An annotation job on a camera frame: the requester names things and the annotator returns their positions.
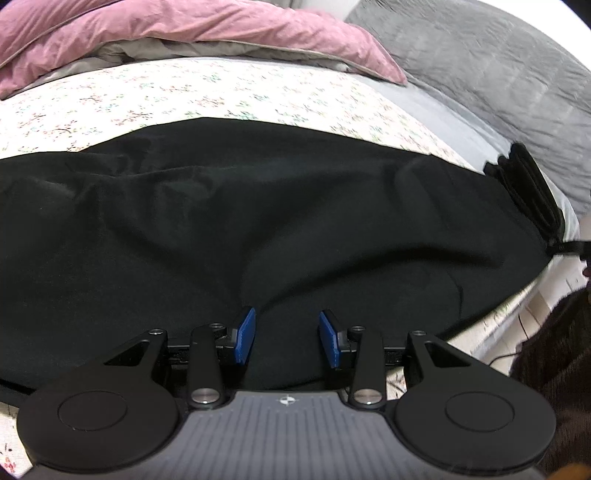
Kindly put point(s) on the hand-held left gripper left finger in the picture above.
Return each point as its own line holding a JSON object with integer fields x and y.
{"x": 244, "y": 341}

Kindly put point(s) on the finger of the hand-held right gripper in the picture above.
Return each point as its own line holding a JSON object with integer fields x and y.
{"x": 572, "y": 248}

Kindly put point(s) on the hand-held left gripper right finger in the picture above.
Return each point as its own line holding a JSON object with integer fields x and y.
{"x": 330, "y": 341}

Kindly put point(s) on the black pants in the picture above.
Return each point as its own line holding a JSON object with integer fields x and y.
{"x": 231, "y": 221}
{"x": 526, "y": 184}

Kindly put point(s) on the folded black pants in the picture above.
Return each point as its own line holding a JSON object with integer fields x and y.
{"x": 526, "y": 184}

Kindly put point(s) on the person's dark clothing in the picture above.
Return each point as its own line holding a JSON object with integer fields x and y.
{"x": 554, "y": 369}

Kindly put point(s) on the grey blanket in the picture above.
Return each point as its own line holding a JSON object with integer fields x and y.
{"x": 485, "y": 60}

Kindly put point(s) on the floral bed sheet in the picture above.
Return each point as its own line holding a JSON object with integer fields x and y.
{"x": 184, "y": 92}

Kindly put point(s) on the pink duvet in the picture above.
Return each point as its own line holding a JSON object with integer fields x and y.
{"x": 184, "y": 23}

